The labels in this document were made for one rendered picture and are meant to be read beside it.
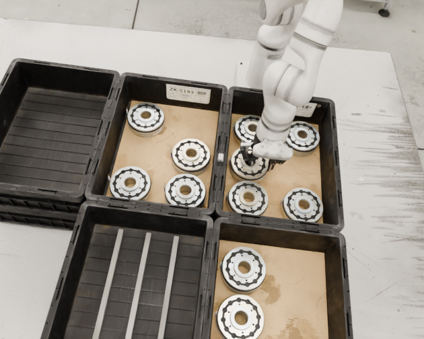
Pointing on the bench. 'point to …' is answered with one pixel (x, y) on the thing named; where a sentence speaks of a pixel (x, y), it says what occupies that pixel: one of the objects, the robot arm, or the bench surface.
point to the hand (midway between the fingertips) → (260, 164)
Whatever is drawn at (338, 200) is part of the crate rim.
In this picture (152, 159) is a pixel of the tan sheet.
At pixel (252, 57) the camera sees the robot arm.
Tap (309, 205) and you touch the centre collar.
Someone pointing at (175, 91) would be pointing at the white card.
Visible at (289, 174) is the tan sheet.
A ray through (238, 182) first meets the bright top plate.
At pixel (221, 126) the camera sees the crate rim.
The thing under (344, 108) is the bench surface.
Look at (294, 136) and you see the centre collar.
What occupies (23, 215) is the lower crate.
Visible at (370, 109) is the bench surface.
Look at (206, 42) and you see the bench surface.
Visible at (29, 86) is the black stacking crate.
